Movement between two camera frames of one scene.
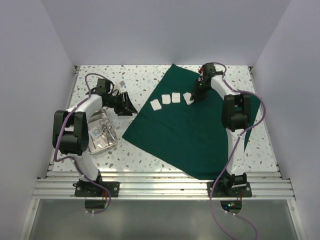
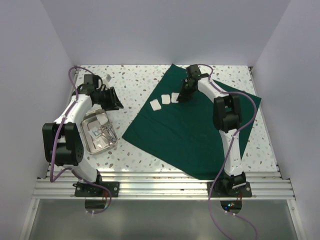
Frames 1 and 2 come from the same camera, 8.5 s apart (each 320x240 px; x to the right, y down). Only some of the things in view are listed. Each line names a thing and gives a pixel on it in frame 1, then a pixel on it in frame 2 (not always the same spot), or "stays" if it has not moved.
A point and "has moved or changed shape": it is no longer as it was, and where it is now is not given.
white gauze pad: [176, 97] stays
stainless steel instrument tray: [102, 134] stays
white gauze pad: [166, 99] stays
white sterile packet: [95, 132] stays
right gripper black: [196, 94] to [183, 96]
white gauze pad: [187, 96] has moved or changed shape
